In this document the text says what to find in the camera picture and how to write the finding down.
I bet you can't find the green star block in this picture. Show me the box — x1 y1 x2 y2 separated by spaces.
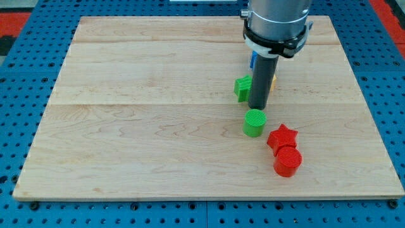
234 75 252 103

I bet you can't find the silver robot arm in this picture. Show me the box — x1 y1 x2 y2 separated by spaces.
241 0 313 58

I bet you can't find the wooden board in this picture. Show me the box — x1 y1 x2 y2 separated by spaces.
13 16 404 201

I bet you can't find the red star block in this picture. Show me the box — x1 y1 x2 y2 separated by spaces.
266 123 298 157

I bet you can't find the green cylinder block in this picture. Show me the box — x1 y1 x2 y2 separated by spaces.
242 109 267 137

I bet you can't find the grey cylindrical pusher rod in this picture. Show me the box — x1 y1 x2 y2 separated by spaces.
248 54 278 110

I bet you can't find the yellow block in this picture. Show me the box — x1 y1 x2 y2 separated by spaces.
270 74 277 92

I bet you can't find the blue block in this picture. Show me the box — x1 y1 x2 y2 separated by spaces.
250 51 258 69

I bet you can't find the red cylinder block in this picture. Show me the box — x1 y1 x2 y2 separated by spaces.
273 147 302 177

